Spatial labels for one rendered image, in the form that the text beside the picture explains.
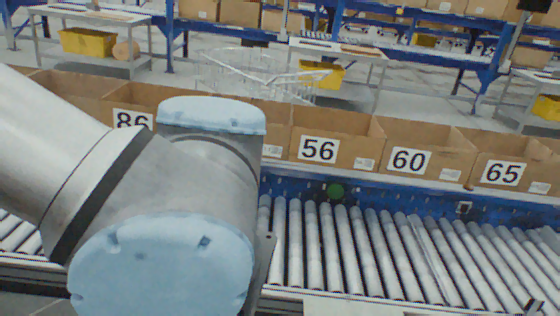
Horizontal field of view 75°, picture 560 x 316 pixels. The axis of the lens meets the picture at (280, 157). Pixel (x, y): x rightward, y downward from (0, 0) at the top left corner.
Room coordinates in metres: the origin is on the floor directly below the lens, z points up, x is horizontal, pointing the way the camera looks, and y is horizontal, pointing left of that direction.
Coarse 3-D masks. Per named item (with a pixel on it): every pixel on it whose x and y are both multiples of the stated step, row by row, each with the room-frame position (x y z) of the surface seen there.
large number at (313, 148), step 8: (304, 136) 1.38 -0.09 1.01; (304, 144) 1.38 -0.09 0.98; (312, 144) 1.38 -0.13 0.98; (320, 144) 1.39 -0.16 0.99; (328, 144) 1.39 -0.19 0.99; (336, 144) 1.39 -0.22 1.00; (304, 152) 1.38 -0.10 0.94; (312, 152) 1.38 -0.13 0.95; (320, 152) 1.39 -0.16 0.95; (328, 152) 1.39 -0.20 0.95; (336, 152) 1.39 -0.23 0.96; (320, 160) 1.39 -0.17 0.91; (328, 160) 1.39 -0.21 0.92
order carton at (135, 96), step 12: (132, 84) 1.65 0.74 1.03; (144, 84) 1.65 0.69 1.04; (156, 84) 1.65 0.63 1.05; (108, 96) 1.43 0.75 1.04; (120, 96) 1.54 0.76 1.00; (132, 96) 1.65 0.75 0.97; (144, 96) 1.65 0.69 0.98; (156, 96) 1.65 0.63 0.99; (168, 96) 1.65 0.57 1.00; (180, 96) 1.65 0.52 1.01; (108, 108) 1.36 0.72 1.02; (120, 108) 1.36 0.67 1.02; (132, 108) 1.36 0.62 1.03; (144, 108) 1.36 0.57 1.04; (156, 108) 1.36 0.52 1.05; (108, 120) 1.36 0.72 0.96; (156, 132) 1.37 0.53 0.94
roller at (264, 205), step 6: (264, 198) 1.28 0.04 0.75; (270, 198) 1.31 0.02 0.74; (264, 204) 1.24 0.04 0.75; (258, 210) 1.21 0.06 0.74; (264, 210) 1.20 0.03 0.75; (258, 216) 1.16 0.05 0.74; (264, 216) 1.16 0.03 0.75; (258, 222) 1.12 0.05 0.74; (264, 222) 1.12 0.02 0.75; (258, 228) 1.08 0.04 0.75; (264, 228) 1.09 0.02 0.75
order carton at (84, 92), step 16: (32, 80) 1.53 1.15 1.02; (48, 80) 1.63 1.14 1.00; (64, 80) 1.64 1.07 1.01; (80, 80) 1.64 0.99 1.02; (96, 80) 1.64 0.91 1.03; (112, 80) 1.64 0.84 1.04; (64, 96) 1.35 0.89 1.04; (80, 96) 1.64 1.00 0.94; (96, 96) 1.64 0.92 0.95; (96, 112) 1.36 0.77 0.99
